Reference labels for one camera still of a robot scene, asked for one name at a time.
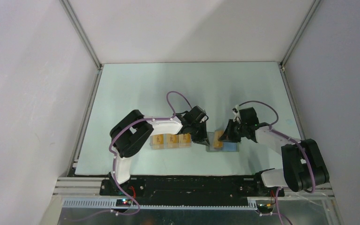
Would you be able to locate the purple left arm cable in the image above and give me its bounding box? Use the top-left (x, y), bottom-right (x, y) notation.
top-left (110, 90), bottom-right (193, 215)

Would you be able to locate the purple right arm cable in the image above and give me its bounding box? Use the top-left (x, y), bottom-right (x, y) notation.
top-left (239, 100), bottom-right (316, 225)

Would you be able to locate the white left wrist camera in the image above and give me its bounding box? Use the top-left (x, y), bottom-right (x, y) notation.
top-left (199, 115), bottom-right (209, 123)

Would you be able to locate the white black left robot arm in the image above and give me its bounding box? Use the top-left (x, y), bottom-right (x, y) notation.
top-left (108, 106), bottom-right (210, 195)

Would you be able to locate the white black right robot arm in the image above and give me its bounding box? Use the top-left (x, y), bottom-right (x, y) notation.
top-left (219, 107), bottom-right (330, 196)

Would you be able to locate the aluminium frame rail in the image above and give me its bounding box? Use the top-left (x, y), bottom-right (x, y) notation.
top-left (53, 171), bottom-right (334, 209)

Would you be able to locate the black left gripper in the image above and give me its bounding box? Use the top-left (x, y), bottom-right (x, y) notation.
top-left (189, 120), bottom-right (210, 147)

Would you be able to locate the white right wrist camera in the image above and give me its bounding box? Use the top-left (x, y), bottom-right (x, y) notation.
top-left (232, 105), bottom-right (241, 124)

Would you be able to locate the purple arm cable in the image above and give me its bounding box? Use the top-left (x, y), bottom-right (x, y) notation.
top-left (239, 100), bottom-right (316, 225)
top-left (110, 90), bottom-right (193, 215)

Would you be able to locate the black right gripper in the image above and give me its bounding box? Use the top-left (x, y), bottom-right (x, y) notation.
top-left (219, 119), bottom-right (247, 143)

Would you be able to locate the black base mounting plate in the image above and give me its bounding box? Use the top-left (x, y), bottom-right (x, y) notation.
top-left (99, 174), bottom-right (276, 207)

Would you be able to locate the clear plastic tray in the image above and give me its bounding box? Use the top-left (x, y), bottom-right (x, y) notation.
top-left (150, 134), bottom-right (192, 150)

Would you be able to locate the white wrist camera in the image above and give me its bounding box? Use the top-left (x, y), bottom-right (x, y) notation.
top-left (199, 115), bottom-right (209, 123)
top-left (232, 105), bottom-right (241, 124)

